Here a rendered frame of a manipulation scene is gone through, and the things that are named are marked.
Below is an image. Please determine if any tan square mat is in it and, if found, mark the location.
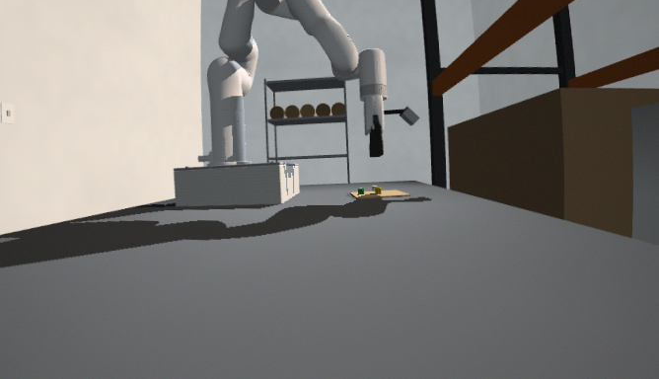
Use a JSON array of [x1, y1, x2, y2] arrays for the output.
[[350, 190, 410, 199]]

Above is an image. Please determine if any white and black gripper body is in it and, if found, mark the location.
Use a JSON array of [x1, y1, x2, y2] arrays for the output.
[[360, 94, 387, 136]]

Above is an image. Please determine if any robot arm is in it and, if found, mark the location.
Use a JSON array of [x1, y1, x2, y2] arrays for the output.
[[198, 0, 387, 166]]

